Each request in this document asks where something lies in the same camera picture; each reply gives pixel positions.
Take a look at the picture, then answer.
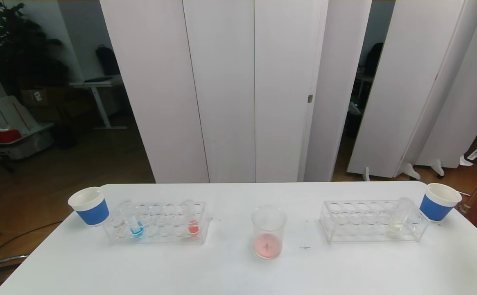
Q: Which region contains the test tube with red liquid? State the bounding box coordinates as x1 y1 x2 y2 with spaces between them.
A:
182 200 201 237

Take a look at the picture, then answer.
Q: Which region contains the clear glass beaker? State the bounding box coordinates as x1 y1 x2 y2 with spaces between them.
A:
251 205 287 260

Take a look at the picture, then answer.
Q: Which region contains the clear acrylic test tube rack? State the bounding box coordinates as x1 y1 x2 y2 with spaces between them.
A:
103 201 213 245
319 200 430 244

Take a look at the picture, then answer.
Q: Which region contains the test tube with blue liquid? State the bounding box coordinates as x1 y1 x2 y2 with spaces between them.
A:
120 201 145 238

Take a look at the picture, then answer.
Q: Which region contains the test tube with yellowish liquid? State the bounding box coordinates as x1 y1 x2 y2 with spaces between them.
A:
388 197 414 238

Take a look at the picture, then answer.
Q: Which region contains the white folding partition with hinge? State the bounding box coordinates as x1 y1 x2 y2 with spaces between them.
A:
100 0 372 184

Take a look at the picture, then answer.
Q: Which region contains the white standing desk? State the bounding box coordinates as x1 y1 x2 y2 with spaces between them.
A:
70 76 127 131

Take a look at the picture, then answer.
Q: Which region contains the black backpack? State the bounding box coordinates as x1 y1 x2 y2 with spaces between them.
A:
96 45 121 77

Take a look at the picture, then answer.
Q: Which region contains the blue and white paper cup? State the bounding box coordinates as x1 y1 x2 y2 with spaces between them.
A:
419 183 462 222
68 187 110 227

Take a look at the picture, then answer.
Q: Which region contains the black chair behind partitions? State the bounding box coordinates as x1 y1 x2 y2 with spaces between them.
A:
363 43 384 77

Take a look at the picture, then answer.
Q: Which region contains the white folding partition with feet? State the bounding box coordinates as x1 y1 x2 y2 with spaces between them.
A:
347 0 477 182

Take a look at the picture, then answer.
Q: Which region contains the brown cardboard box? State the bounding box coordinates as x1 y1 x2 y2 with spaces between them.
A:
20 88 61 109

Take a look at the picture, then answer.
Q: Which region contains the white machine base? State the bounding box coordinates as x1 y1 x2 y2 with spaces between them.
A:
0 39 55 161

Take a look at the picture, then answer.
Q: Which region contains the dark green potted plant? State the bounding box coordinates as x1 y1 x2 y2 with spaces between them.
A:
0 0 70 99

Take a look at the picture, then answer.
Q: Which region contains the black floor cable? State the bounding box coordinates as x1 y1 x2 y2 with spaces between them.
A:
0 221 63 263

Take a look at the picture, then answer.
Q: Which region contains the grey metal frame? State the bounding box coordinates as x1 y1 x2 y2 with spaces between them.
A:
0 227 30 289

